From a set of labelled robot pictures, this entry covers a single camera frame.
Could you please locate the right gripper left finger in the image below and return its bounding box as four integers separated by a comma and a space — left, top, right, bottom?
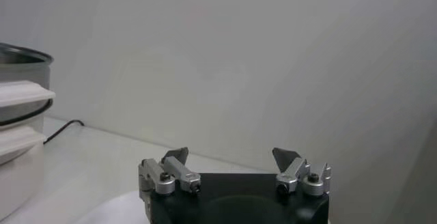
138, 146, 202, 197

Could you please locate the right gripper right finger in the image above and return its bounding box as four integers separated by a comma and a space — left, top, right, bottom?
272, 147, 332, 197

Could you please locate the white electric pot base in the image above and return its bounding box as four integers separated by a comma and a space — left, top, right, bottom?
0, 114, 48, 221

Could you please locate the stainless steel steamer basket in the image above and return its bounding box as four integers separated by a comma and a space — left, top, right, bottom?
0, 42, 57, 127

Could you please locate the black pot power cord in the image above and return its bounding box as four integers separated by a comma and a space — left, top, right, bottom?
43, 119, 85, 144

